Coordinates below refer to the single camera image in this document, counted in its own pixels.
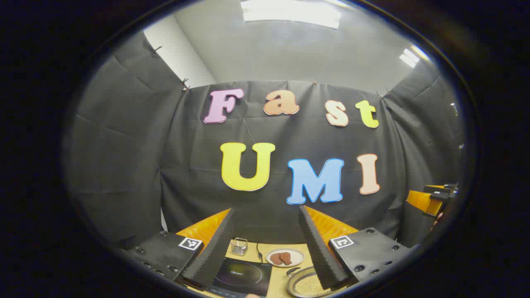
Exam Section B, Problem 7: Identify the pile of soybeans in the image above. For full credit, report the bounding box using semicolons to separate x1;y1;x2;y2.
295;274;330;296

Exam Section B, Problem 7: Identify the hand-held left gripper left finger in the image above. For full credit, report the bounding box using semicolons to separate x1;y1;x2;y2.
120;207;237;292

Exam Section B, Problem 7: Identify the white plate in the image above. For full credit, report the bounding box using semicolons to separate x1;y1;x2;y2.
265;248;305;268

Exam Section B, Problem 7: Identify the black backdrop cloth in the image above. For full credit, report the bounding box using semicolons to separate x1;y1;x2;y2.
66;31;466;249

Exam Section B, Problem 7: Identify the steel pot with black handle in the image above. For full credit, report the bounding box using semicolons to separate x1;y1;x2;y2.
286;266;332;298

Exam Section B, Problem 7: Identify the large ceiling light panel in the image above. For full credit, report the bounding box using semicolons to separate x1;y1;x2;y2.
240;0;342;29

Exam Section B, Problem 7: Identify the small ceiling light panel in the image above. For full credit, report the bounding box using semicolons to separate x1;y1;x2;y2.
399;48;421;69

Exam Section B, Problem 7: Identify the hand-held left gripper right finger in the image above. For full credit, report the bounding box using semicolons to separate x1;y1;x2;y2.
298;205;417;291

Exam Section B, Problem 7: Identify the black induction cooktop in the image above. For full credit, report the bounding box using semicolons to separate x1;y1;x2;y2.
205;257;274;298

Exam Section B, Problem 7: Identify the metal wire basket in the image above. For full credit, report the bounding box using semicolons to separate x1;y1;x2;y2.
231;237;248;256

